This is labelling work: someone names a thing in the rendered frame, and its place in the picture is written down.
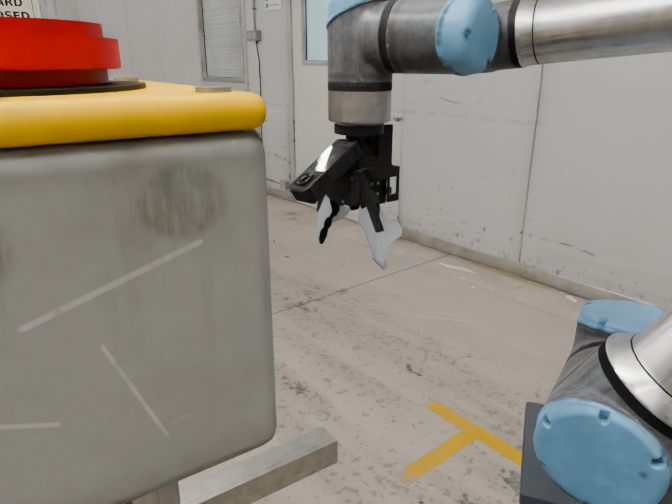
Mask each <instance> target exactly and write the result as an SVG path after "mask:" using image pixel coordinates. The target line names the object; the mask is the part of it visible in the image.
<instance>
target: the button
mask: <svg viewBox="0 0 672 504"><path fill-rule="evenodd" d="M118 68H122V67H121V59H120V51H119V43H118V39H112V38H103V33H102V25H101V24H98V23H92V22H84V21H73V20H60V19H44V18H25V17H2V16H0V88H15V87H48V86H72V85H90V84H102V83H108V82H109V77H108V70H107V69H118Z"/></svg>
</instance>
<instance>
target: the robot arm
mask: <svg viewBox="0 0 672 504"><path fill-rule="evenodd" d="M326 29H327V51H328V120H329V121H330V122H334V133H335V134H339V135H346V139H337V140H336V141H335V142H334V143H333V144H332V145H331V146H330V147H329V148H328V149H326V150H325V151H324V152H323V153H322V154H321V155H320V156H319V157H318V158H317V159H316V160H315V161H314V162H313V163H312V164H311V165H310V166H309V167H308V168H307V169H306V170H305V171H304V172H303V173H302V174H301V175H300V176H298V177H297V178H296V179H295V180H294V181H293V182H292V183H291V184H290V185H289V189H290V191H291V193H292V194H293V196H294V197H295V199H296V200H297V201H301V202H306V203H310V204H315V203H316V202H317V201H318V204H317V212H318V213H317V236H318V241H319V243H320V244H323V243H324V241H325V239H326V237H327V232H328V229H329V227H330V226H331V224H332V223H334V222H336V221H338V220H340V219H342V218H344V217H345V216H346V215H347V214H348V213H349V211H350V210H351V211H353V210H357V209H359V206H361V212H360V215H359V218H358V220H359V223H360V226H361V228H362V229H363V230H364V231H365V233H366V235H367V240H368V245H369V246H370V248H371V250H372V255H373V259H374V260H375V262H376V263H377V264H378V265H379V266H380V267H381V268H382V269H386V268H387V266H388V249H387V246H388V245H390V244H391V243H392V242H394V241H395V240H396V239H398V238H399V237H400V236H401V235H402V228H401V226H400V224H399V223H397V222H394V221H391V220H388V219H387V218H386V216H385V214H384V212H383V210H382V208H381V207H380V204H382V203H385V202H392V201H396V200H398V199H399V173H400V166H397V165H392V138H393V124H384V123H386V122H389V121H390V120H391V99H392V74H395V73H397V74H399V73H400V74H454V75H457V76H468V75H472V74H478V73H490V72H495V71H498V70H506V69H516V68H526V67H528V66H530V65H540V64H550V63H561V62H571V61H581V60H591V59H602V58H612V57H622V56H632V55H643V54H653V53H663V52H672V0H508V1H502V2H495V3H492V1H491V0H330V2H329V4H328V18H327V23H326ZM394 176H396V193H393V194H391V193H392V187H390V177H394ZM386 183H387V186H386ZM386 194H387V197H386ZM344 205H347V206H349V208H348V207H345V206H344ZM533 441H534V449H535V453H536V456H537V458H538V459H539V461H540V463H541V466H542V468H543V469H544V471H545V472H546V474H547V475H548V476H549V477H550V479H551V480H552V481H553V482H554V483H555V484H556V485H557V486H558V487H559V488H561V489H562V490H563V491H564V492H565V493H567V494H568V495H570V496H571V497H573V498H574V499H576V500H578V501H579V502H584V503H587V504H658V503H659V502H660V501H661V500H662V498H663V497H664V496H665V495H666V494H667V492H668V491H669V489H670V486H671V483H672V306H671V307H669V308H668V309H667V310H666V311H665V310H662V309H659V308H656V307H653V306H649V305H646V304H641V303H637V302H631V301H624V300H614V299H600V300H593V301H590V302H587V303H585V304H584V305H583V306H582V307H581V310H580V314H579V317H578V318H577V327H576V333H575V338H574V343H573V347H572V350H571V353H570V355H569V357H568V359H567V361H566V363H565V365H564V367H563V369H562V371H561V373H560V375H559V377H558V379H557V381H556V383H555V385H554V387H553V389H552V391H551V393H550V395H549V397H548V399H547V401H546V403H545V405H544V407H543V408H542V409H541V411H540V412H539V414H538V416H537V420H536V427H535V431H534V438H533Z"/></svg>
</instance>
